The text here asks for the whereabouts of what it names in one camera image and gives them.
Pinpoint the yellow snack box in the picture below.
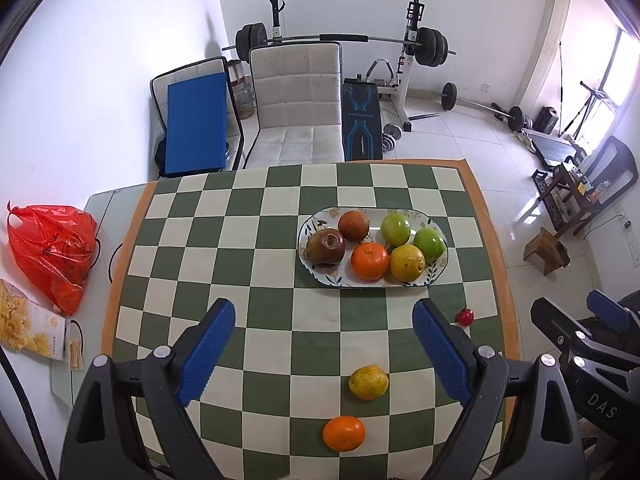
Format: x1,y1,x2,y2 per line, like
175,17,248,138
0,280,66,361

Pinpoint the white padded chair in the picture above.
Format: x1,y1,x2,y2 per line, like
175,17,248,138
245,41,344,168

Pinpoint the barbell on floor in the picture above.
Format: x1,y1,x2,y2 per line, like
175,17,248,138
440,82,525,132

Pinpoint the orange bottom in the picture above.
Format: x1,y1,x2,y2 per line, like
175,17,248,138
322,415,367,452

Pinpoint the small wooden stool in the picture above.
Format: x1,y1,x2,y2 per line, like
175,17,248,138
523,226,570,276

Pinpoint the green white checkered tablecloth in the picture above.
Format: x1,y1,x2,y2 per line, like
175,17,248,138
111,162,516,479

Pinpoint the dark red apple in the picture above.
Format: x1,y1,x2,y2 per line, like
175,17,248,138
305,229,346,266

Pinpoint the orange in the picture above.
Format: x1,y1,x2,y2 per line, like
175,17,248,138
350,242,390,282
322,415,367,452

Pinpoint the yellow lemon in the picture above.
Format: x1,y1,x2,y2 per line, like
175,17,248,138
347,364,390,401
390,244,426,283

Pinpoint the floral oval ceramic plate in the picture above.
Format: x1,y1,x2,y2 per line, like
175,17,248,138
297,207,448,288

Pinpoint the blue folded mat chair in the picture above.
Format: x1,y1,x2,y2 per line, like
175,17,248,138
150,56,244,177

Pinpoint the red cherry tomato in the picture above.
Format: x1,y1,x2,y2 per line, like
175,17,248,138
456,308,475,327

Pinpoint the white weight rack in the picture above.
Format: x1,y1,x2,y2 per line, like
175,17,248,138
366,0,449,132

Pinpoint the red plastic bag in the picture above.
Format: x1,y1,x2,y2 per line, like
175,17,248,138
6,205,98,316

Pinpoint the black blue exercise board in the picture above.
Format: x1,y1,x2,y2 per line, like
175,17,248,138
342,78,383,162

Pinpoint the green apple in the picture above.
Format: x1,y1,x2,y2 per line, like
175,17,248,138
381,212,411,247
413,228,446,263

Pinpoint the brown red round fruit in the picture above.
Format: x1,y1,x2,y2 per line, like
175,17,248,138
337,210,370,242

